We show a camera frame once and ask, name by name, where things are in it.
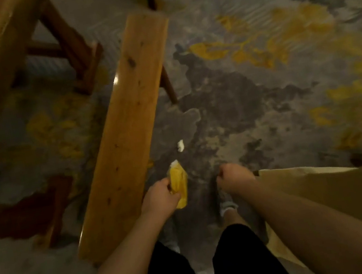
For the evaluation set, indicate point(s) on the person's left hand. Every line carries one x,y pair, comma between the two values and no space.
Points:
158,198

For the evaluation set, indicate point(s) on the person's right hand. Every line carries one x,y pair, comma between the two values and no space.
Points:
234,178

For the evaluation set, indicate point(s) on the person's left fingers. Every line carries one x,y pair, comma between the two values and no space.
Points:
169,186

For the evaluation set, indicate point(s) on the person's right fingers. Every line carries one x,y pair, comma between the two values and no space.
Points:
223,174

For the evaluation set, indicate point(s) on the yellow snack packet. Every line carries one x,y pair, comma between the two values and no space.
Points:
179,185

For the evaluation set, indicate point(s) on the large tan bag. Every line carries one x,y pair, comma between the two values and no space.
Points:
344,198

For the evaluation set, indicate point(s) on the person's right forearm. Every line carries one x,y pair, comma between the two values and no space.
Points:
321,225

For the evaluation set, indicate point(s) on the person's left forearm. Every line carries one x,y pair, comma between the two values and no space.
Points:
119,268

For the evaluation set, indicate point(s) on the person's grey shoe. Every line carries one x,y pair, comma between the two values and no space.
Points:
227,204

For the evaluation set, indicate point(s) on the white paper scrap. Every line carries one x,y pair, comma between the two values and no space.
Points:
180,146

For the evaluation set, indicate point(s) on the long wooden bench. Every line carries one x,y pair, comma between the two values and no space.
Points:
129,133

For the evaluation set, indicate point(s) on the person's black shorts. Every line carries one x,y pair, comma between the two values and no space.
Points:
208,267

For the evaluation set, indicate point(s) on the dark wooden bench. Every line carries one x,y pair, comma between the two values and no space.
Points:
25,211

